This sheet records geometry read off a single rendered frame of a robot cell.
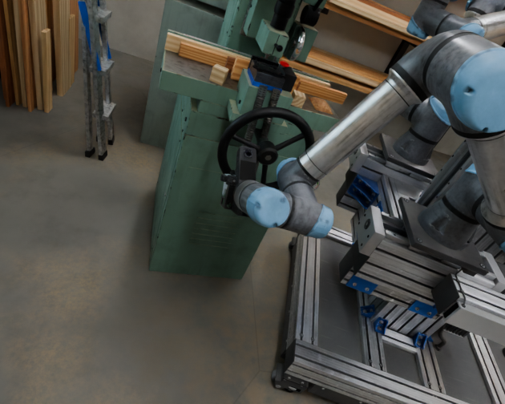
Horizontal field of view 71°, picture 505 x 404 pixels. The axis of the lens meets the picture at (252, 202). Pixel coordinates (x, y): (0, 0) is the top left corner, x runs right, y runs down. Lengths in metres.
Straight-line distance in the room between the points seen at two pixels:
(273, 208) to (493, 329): 0.76
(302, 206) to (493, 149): 0.36
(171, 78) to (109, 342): 0.95
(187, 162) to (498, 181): 0.89
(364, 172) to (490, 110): 0.89
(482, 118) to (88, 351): 1.33
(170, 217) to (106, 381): 0.60
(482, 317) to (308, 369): 0.59
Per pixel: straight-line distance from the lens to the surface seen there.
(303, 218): 0.73
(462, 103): 0.66
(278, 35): 1.23
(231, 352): 1.54
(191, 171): 1.28
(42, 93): 2.57
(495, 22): 1.40
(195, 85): 1.13
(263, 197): 0.67
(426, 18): 1.32
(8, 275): 1.65
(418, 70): 0.77
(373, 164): 1.50
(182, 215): 1.41
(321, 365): 1.41
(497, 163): 0.81
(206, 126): 1.19
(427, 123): 1.49
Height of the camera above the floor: 1.30
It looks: 36 degrees down
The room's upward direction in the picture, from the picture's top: 24 degrees clockwise
